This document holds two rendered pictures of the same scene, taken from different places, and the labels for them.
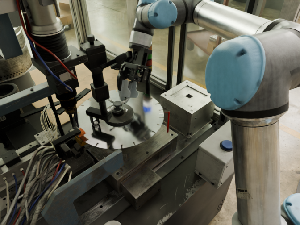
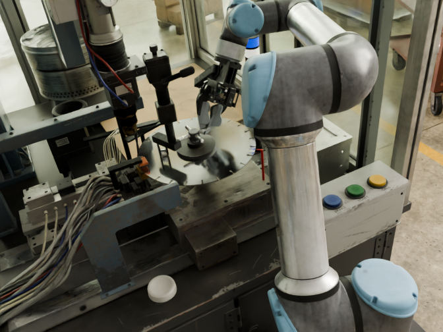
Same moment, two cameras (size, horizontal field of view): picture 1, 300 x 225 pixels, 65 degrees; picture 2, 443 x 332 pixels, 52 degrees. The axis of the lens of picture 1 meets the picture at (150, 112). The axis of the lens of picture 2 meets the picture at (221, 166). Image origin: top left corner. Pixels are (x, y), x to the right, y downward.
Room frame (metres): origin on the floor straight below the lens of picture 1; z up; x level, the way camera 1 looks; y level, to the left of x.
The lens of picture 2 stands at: (-0.30, -0.30, 1.65)
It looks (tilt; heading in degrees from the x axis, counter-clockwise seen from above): 37 degrees down; 20
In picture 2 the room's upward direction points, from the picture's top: 7 degrees counter-clockwise
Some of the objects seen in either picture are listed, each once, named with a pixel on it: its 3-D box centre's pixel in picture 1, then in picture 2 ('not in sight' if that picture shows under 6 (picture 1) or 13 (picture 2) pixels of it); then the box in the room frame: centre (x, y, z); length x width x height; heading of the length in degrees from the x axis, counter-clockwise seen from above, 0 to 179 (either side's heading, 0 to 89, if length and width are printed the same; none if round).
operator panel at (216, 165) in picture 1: (230, 147); (349, 211); (0.61, -0.31, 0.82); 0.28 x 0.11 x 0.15; 133
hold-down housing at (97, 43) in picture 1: (96, 70); (161, 85); (0.59, 0.15, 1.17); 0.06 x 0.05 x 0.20; 124
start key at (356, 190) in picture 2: not in sight; (354, 192); (0.60, -0.32, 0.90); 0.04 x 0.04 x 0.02
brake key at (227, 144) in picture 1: (227, 145); (331, 202); (0.55, -0.27, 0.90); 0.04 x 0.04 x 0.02
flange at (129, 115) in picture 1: (118, 112); (195, 143); (0.66, 0.11, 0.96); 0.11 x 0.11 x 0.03
